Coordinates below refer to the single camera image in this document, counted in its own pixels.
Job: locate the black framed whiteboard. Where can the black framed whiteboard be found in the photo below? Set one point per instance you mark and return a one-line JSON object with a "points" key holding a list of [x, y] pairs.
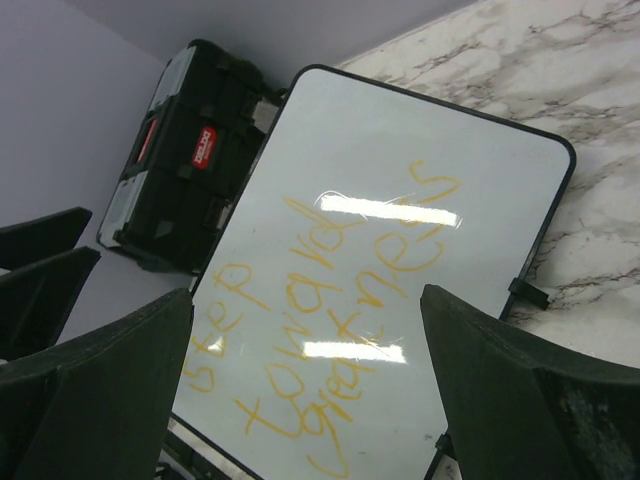
{"points": [[308, 357]]}

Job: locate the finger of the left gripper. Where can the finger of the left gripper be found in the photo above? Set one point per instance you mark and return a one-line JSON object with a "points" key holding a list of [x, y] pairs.
{"points": [[37, 300], [35, 240]]}

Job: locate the black plastic toolbox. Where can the black plastic toolbox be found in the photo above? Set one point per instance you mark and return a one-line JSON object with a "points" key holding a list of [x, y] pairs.
{"points": [[199, 137]]}

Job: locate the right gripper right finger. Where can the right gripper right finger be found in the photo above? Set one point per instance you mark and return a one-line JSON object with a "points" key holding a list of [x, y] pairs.
{"points": [[521, 407]]}

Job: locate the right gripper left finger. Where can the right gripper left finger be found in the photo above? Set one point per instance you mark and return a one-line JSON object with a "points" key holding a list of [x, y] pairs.
{"points": [[97, 406]]}

